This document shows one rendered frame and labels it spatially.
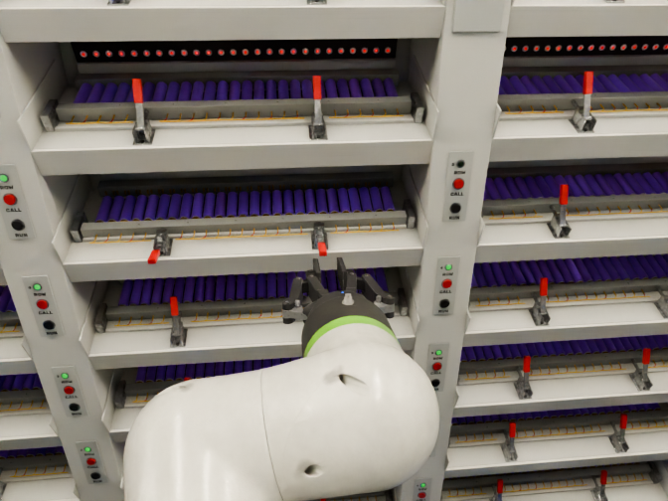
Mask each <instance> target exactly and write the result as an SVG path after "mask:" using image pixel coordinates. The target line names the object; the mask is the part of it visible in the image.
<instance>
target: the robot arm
mask: <svg viewBox="0 0 668 501"><path fill-rule="evenodd" d="M337 277H338V280H339V284H340V287H341V290H338V291H333V292H330V293H329V291H328V290H327V289H324V287H323V286H322V284H321V270H320V266H319V261H318V258H314V259H313V269H309V270H307V272H306V279H304V280H302V277H295V278H293V281H292V285H291V289H290V293H289V297H288V298H287V299H286V300H284V301H283V302H282V319H283V323H284V324H291V323H293V322H294V321H295V320H297V321H298V320H300V319H301V320H303V323H304V326H303V329H302V334H301V346H302V359H298V360H295V361H291V362H288V363H284V364H281V365H277V366H273V367H269V368H265V369H260V370H255V371H249V372H243V373H237V374H231V375H224V376H218V377H211V378H202V379H194V380H188V381H184V382H181V383H178V384H176V385H173V386H171V387H169V388H167V389H166V390H164V391H162V392H161V393H159V394H158V395H157V396H155V397H154V398H153V399H152V400H151V401H150V402H149V403H148V404H147V405H146V406H145V407H144V408H143V409H142V410H141V412H140V413H139V415H138V416H137V417H136V419H135V421H134V423H133V425H132V427H131V429H130V431H129V434H128V436H127V439H126V443H125V447H124V454H123V475H124V501H310V500H316V499H325V498H331V497H339V496H346V495H354V494H363V493H372V492H380V491H385V490H389V489H392V488H395V487H397V486H399V485H401V484H403V483H405V482H406V481H408V480H409V479H411V478H412V477H413V476H414V475H415V474H417V473H418V472H419V470H420V469H421V468H422V467H423V466H424V464H425V463H426V461H427V460H428V458H429V456H430V455H431V453H432V451H433V448H434V446H435V443H436V439H437V435H438V429H439V408H438V402H437V397H436V394H435V391H434V388H433V386H432V384H431V382H430V380H429V378H428V376H427V375H426V373H425V372H424V370H423V369H422V368H421V367H420V366H419V365H418V364H417V363H416V362H415V361H414V360H413V359H412V358H411V357H410V356H408V355H407V354H406V353H405V352H404V351H403V350H402V348H401V346H400V343H399V341H398V339H397V337H396V335H395V333H394V331H393V329H392V327H391V325H390V323H389V321H388V319H387V318H389V319H391V318H394V317H395V298H394V297H393V296H392V295H390V294H388V293H386V292H385V291H384V290H383V289H382V288H381V286H380V285H379V284H378V283H377V282H376V280H375V279H374V278H373V277H372V276H371V274H368V273H365V274H362V277H359V276H357V274H356V273H355V272H354V270H353V269H346V266H345V263H344V261H343V258H342V257H337ZM357 289H358V290H362V293H363V294H364V296H365V297H366V298H365V297H364V296H362V295H361V294H359V293H357ZM306 292H307V294H308V295H309V297H310V299H311V301H312V303H310V304H308V305H307V306H305V307H304V308H303V307H302V305H301V304H302V299H303V293H306Z"/></svg>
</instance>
